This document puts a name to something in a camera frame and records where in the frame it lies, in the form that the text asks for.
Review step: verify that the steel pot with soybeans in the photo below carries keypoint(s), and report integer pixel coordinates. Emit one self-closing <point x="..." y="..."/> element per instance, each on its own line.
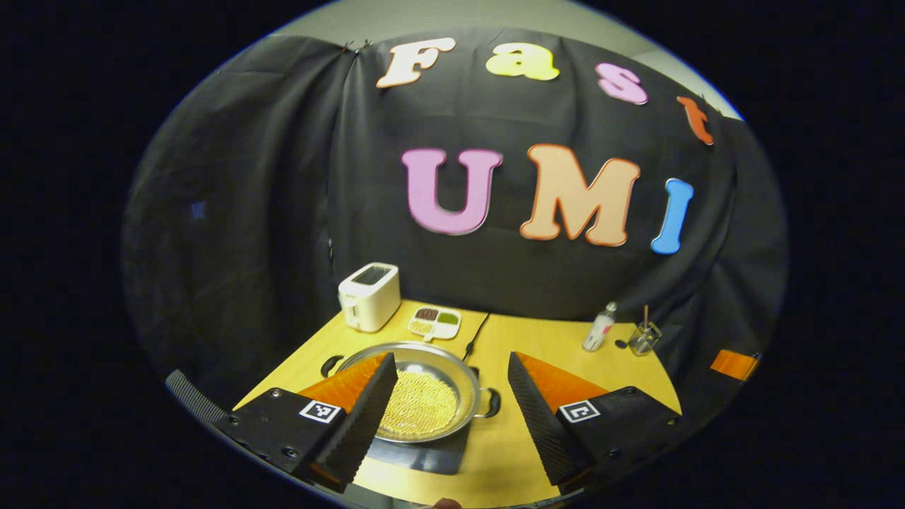
<point x="424" y="403"/>

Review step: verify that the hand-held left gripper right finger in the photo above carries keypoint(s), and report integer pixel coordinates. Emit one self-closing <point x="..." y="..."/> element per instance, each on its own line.
<point x="541" y="435"/>

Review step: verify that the white divided dish of beans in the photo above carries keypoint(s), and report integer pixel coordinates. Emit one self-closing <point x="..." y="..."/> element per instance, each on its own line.
<point x="435" y="322"/>

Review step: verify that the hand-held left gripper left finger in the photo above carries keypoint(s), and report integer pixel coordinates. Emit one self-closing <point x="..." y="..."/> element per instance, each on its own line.
<point x="368" y="424"/>

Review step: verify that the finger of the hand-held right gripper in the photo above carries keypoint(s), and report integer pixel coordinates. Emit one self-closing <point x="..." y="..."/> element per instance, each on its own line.
<point x="735" y="364"/>

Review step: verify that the small clear plastic bottle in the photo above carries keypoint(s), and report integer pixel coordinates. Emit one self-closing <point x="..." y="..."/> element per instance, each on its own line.
<point x="599" y="329"/>

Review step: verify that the white toaster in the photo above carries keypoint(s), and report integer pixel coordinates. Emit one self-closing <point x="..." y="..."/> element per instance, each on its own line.
<point x="369" y="297"/>

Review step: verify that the black induction cooktop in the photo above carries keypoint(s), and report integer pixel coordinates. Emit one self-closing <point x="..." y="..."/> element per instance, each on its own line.
<point x="424" y="456"/>

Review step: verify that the black ribbed strip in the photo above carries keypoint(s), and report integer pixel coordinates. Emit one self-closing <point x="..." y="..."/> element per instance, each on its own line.
<point x="192" y="396"/>

